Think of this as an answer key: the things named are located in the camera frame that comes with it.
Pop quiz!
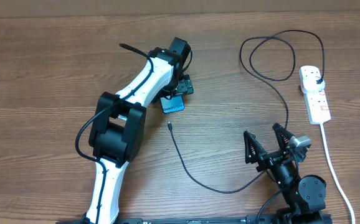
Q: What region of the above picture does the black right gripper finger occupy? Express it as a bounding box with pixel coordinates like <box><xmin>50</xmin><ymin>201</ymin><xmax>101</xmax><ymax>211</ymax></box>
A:
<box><xmin>272</xmin><ymin>123</ymin><xmax>294</xmax><ymax>151</ymax></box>
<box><xmin>244</xmin><ymin>131</ymin><xmax>267</xmax><ymax>164</ymax></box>

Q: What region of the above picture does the Samsung Galaxy smartphone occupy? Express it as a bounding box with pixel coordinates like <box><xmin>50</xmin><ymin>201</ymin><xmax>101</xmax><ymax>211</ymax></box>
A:
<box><xmin>160</xmin><ymin>96</ymin><xmax>185</xmax><ymax>114</ymax></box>

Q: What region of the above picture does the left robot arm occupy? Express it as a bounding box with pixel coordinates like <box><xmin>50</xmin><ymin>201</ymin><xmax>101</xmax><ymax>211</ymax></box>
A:
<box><xmin>78</xmin><ymin>37</ymin><xmax>194</xmax><ymax>223</ymax></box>

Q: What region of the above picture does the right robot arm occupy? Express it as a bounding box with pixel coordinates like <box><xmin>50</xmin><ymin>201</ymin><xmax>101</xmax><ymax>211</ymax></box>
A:
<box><xmin>244</xmin><ymin>123</ymin><xmax>332</xmax><ymax>223</ymax></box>

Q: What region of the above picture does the white charger plug adapter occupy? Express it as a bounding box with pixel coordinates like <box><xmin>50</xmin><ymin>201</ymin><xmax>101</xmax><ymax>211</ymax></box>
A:
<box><xmin>300</xmin><ymin>77</ymin><xmax>326</xmax><ymax>94</ymax></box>

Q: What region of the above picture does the white power strip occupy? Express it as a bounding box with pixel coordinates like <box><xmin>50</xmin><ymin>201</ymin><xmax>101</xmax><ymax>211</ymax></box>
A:
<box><xmin>299</xmin><ymin>65</ymin><xmax>331</xmax><ymax>124</ymax></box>

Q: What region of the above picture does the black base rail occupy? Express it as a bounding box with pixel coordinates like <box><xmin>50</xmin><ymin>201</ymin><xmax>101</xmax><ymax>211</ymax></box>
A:
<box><xmin>56</xmin><ymin>215</ymin><xmax>333</xmax><ymax>224</ymax></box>

